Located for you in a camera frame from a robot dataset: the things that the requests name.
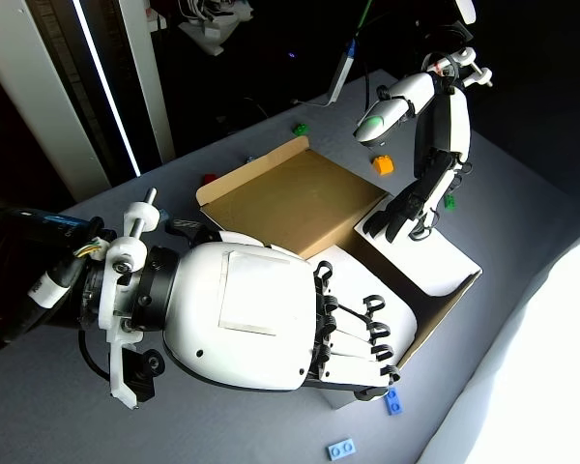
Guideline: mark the brown cardboard box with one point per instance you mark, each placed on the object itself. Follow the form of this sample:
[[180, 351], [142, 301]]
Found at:
[[295, 203]]

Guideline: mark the red toy brick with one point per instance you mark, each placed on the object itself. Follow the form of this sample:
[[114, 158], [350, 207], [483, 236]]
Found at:
[[209, 179]]

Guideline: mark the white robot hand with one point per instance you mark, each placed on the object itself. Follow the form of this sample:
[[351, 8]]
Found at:
[[241, 314], [456, 125]]

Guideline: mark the white light strip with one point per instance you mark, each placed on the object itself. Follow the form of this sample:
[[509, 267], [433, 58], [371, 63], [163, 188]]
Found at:
[[107, 87]]

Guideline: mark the green toy brick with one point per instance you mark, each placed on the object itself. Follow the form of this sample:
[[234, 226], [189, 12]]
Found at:
[[450, 202], [300, 129]]

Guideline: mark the white plastic clutter pile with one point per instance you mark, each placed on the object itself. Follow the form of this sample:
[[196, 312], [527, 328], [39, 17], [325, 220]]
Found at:
[[208, 34]]

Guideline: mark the yellow-orange toy brick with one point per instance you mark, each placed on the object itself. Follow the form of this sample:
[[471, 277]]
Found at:
[[383, 165]]

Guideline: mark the wide white frame post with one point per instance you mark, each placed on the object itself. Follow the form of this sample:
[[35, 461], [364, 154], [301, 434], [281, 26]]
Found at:
[[43, 96]]

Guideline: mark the light blue flat toy brick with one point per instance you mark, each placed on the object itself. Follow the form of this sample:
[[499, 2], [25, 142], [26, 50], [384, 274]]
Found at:
[[341, 449]]

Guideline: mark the grey table cloth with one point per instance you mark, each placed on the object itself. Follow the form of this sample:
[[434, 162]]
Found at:
[[222, 435]]

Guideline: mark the white backdrop sheet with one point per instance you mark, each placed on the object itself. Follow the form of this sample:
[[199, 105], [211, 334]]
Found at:
[[536, 386]]

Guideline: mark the narrow white frame post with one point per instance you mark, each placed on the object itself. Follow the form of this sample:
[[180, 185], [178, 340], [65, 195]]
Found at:
[[150, 72]]

